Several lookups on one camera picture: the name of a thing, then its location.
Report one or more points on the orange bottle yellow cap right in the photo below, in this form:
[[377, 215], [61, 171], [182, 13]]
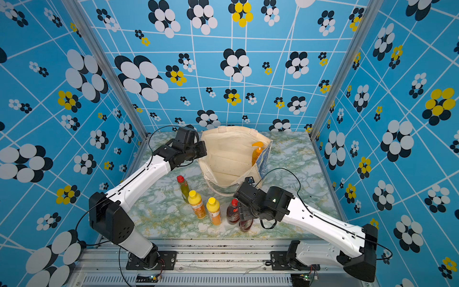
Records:
[[214, 210]]

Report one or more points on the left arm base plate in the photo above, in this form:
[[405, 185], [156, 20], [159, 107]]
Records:
[[158, 260]]

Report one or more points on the orange bottle yellow cap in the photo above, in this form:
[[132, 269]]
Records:
[[195, 200], [214, 210]]

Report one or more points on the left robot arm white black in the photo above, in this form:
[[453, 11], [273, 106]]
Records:
[[108, 212]]

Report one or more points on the orange pump dish soap bottle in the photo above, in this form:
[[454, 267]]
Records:
[[258, 149]]

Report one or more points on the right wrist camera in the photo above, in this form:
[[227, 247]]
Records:
[[249, 180]]

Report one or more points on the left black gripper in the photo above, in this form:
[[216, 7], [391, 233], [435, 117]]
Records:
[[202, 146]]

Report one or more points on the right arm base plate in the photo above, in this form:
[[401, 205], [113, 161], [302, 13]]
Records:
[[281, 261]]

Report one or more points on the orange bottle yellow cap left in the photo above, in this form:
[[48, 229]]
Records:
[[195, 200]]

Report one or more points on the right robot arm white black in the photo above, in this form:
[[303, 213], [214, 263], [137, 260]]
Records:
[[353, 248]]

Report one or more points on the cream canvas shopping bag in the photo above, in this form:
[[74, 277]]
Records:
[[229, 158]]

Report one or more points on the green bottle red cap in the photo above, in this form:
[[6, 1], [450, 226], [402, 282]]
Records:
[[184, 187]]

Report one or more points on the dark red bottle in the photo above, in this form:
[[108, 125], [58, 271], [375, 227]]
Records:
[[245, 225], [233, 216]]

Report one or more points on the aluminium frame rail front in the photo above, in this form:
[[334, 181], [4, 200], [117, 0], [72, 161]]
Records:
[[208, 263]]

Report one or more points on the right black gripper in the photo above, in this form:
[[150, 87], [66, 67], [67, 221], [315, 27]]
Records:
[[244, 214]]

